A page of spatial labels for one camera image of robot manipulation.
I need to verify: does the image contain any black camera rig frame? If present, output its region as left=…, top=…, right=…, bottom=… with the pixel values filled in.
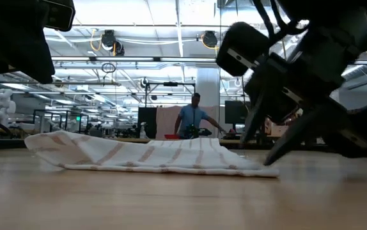
left=144, top=81, right=196, bottom=109

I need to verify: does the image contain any silver ventilation duct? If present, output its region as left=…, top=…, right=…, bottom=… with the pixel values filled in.
left=341, top=65, right=367, bottom=90

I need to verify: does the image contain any black panel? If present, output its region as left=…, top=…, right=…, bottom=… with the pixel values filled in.
left=137, top=107, right=158, bottom=139

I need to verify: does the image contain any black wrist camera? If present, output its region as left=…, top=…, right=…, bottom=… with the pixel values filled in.
left=215, top=21, right=271, bottom=77
left=39, top=0, right=76, bottom=32

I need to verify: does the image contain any black desk monitor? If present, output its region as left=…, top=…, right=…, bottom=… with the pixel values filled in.
left=224, top=100, right=250, bottom=125

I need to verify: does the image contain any person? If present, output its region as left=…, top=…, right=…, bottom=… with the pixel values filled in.
left=174, top=92, right=228, bottom=140

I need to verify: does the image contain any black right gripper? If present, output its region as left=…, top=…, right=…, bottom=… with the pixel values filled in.
left=240, top=12, right=367, bottom=166

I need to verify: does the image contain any white striped towel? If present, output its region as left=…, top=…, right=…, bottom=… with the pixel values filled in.
left=24, top=130, right=280, bottom=178

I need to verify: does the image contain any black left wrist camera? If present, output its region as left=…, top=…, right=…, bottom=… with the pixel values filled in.
left=39, top=0, right=76, bottom=32

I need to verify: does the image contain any black ceiling cable reel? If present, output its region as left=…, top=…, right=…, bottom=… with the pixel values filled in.
left=201, top=30, right=219, bottom=49
left=113, top=40, right=126, bottom=57
left=101, top=29, right=116, bottom=49

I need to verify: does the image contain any long ceiling light rail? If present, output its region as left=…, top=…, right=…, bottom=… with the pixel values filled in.
left=51, top=56, right=218, bottom=64

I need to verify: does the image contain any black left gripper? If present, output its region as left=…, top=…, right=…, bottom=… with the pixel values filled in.
left=0, top=0, right=56, bottom=84

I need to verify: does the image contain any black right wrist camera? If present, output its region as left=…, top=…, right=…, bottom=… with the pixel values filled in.
left=215, top=21, right=271, bottom=77

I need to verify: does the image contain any silver laptop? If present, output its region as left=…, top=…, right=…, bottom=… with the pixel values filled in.
left=268, top=123, right=289, bottom=138

